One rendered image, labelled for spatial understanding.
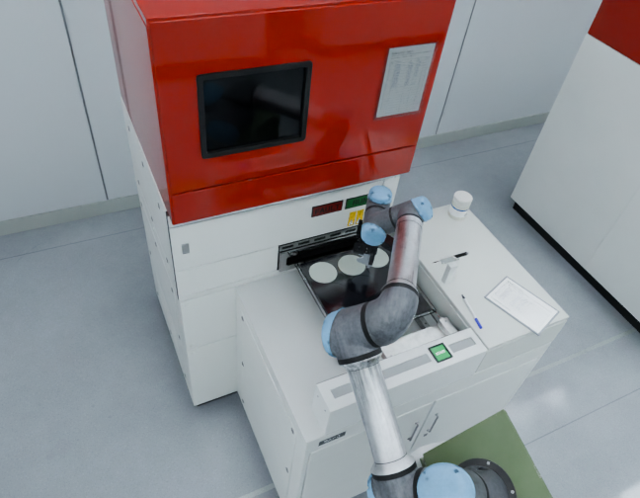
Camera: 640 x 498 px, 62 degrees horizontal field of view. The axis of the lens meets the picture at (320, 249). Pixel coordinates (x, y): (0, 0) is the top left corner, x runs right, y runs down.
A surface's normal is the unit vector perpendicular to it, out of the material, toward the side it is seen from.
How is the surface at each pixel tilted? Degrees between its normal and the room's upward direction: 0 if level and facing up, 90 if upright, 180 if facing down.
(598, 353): 0
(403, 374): 0
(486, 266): 0
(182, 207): 90
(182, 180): 90
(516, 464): 45
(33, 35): 90
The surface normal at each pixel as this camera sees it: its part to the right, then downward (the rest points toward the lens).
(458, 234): 0.10, -0.70
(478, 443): -0.61, -0.40
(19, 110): 0.43, 0.68
